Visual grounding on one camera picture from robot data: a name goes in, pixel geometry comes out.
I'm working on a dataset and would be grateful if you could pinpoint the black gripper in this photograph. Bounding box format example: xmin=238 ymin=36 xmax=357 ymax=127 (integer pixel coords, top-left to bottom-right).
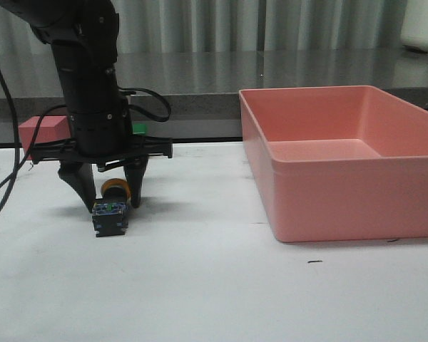
xmin=30 ymin=106 xmax=173 ymax=213

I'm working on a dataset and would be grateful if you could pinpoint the yellow push button switch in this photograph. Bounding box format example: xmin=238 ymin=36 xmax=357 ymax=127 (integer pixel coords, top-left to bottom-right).
xmin=91 ymin=178 xmax=131 ymax=237

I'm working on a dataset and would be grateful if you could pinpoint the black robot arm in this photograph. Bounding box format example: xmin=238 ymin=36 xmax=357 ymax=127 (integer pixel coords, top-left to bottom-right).
xmin=0 ymin=1 xmax=172 ymax=209

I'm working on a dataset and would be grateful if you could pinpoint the green cube block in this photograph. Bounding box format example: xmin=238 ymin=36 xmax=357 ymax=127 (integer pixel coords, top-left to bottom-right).
xmin=132 ymin=123 xmax=148 ymax=135

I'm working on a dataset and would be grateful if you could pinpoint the pink cube block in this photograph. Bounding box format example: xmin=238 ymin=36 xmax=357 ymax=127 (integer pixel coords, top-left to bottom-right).
xmin=19 ymin=115 xmax=71 ymax=152

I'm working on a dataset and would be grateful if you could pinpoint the dark grey stone counter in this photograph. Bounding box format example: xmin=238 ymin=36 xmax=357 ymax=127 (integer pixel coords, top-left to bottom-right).
xmin=0 ymin=48 xmax=428 ymax=147

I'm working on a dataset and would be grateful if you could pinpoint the grey curtain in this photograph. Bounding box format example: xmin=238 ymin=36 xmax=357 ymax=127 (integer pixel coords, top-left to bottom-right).
xmin=0 ymin=0 xmax=407 ymax=56

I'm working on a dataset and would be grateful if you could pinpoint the pink plastic bin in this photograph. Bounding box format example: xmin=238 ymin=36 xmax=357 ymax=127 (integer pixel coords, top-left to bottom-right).
xmin=239 ymin=85 xmax=428 ymax=242

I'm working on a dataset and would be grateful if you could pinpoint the white kitchen appliance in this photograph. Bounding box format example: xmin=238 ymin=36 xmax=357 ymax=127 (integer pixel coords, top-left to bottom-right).
xmin=400 ymin=0 xmax=428 ymax=53

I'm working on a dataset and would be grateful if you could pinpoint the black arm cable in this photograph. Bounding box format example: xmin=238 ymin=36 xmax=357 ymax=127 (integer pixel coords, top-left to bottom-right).
xmin=0 ymin=31 xmax=71 ymax=229

